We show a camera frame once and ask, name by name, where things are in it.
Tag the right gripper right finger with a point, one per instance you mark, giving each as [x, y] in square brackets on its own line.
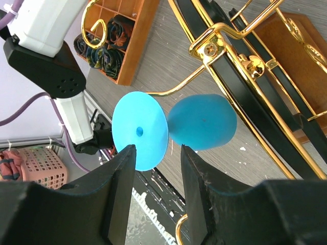
[223, 210]

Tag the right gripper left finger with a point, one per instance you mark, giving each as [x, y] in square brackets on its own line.
[92, 209]

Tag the blue wine glass front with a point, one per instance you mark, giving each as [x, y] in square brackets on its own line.
[202, 122]

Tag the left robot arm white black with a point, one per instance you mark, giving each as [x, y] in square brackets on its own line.
[34, 33]

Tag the pink plastic basket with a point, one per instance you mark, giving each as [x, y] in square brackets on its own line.
[43, 166]

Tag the rolled green patterned tie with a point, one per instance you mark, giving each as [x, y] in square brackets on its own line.
[107, 60]

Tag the rolled dark tie upper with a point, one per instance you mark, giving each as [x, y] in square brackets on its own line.
[80, 45]

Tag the rolled dark floral tie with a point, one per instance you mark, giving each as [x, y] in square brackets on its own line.
[119, 31]

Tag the wooden compartment tray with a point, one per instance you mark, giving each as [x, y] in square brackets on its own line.
[94, 30]

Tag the gold wire wine glass rack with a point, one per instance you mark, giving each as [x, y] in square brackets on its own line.
[235, 64]

